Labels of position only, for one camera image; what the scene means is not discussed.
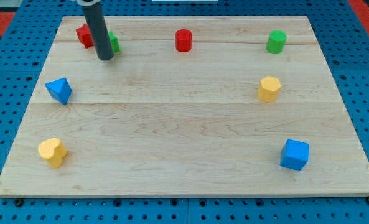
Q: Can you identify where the yellow hexagon block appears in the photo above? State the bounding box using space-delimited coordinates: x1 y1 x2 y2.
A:
257 76 282 103

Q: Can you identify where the red star block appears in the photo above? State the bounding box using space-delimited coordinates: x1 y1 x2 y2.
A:
75 24 94 49

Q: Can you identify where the light wooden board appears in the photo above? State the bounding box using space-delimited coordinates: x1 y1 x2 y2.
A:
0 16 369 198

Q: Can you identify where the red cylinder block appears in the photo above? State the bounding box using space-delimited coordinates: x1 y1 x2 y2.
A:
175 29 192 52

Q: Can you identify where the green block behind rod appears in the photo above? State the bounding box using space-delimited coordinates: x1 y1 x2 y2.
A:
108 31 120 52

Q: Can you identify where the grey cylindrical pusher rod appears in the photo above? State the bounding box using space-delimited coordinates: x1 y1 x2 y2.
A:
76 0 114 61

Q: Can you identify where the green cylinder block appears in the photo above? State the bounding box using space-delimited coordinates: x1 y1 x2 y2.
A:
266 30 287 54

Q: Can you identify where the blue cube block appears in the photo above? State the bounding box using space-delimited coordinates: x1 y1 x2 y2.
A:
280 139 309 171

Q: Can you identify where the blue triangular prism block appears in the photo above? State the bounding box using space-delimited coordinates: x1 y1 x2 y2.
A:
45 78 72 105

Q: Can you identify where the yellow heart block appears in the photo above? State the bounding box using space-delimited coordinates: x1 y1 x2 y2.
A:
38 138 68 169

